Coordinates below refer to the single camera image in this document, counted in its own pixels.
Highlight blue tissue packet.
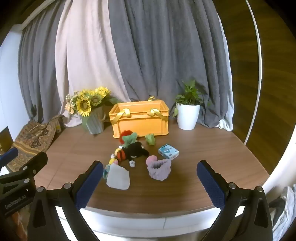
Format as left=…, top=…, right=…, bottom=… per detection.
left=158, top=144, right=179, bottom=160

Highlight sunflower bouquet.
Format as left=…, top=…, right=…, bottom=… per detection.
left=75, top=87, right=119, bottom=117

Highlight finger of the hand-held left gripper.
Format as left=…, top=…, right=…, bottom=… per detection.
left=0, top=147, right=19, bottom=168
left=14, top=151, right=48, bottom=183

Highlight white hoop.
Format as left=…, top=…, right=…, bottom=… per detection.
left=240, top=0, right=264, bottom=145

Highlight white and grey cloth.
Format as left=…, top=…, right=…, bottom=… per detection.
left=269, top=184, right=296, bottom=234

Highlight white plant pot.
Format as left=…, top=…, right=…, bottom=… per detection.
left=176, top=103, right=201, bottom=130

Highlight grey curtain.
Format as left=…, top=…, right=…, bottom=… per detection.
left=109, top=0, right=234, bottom=130
left=18, top=24, right=70, bottom=124

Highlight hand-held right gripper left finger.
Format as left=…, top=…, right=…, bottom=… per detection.
left=27, top=160, right=104, bottom=241

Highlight small peach flowers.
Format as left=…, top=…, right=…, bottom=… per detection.
left=65, top=92, right=79, bottom=115

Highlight red and green plush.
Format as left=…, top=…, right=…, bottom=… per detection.
left=119, top=130, right=139, bottom=148

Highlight green potted plant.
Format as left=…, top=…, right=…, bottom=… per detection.
left=173, top=80, right=208, bottom=117

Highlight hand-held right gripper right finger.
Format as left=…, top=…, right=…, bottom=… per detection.
left=196, top=160, right=273, bottom=241

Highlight yellow banana toy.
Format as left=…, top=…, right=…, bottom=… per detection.
left=116, top=108, right=133, bottom=121

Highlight patterned brown cloth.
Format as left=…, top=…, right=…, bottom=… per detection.
left=7, top=115, right=64, bottom=172

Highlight white curtain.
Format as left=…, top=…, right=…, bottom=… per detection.
left=55, top=0, right=132, bottom=128

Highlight white folded cloth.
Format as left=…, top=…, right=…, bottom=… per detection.
left=106, top=165, right=130, bottom=190

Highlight orange plastic crate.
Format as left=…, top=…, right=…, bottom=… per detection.
left=109, top=100, right=170, bottom=139

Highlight black and orange bee plush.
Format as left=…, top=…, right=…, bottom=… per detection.
left=115, top=142, right=149, bottom=161

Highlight grey ribbed vase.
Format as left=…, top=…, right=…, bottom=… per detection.
left=82, top=107, right=105, bottom=135

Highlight purple fluffy headband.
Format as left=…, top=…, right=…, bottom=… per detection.
left=146, top=155, right=172, bottom=181

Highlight multicoloured small toy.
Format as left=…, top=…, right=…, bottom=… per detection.
left=103, top=152, right=119, bottom=179

